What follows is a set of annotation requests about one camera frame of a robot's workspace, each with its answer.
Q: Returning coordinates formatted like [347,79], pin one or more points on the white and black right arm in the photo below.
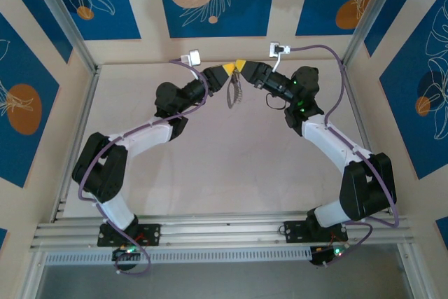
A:
[329,145]

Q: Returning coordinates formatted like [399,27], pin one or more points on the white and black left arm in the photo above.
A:
[143,138]

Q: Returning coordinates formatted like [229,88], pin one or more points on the black controller board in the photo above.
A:
[120,254]
[320,255]

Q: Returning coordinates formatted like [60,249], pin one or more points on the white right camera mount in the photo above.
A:
[278,62]

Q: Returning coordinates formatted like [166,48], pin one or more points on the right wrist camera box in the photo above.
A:
[274,50]

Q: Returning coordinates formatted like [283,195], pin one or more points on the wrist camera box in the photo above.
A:
[195,58]
[274,50]

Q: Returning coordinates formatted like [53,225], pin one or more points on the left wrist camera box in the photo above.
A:
[195,58]

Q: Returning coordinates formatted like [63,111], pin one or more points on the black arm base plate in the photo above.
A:
[150,234]
[297,230]

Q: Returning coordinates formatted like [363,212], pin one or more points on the wide aluminium frame rail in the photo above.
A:
[224,232]

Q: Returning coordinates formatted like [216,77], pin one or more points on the short aluminium frame post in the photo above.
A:
[29,278]
[414,274]

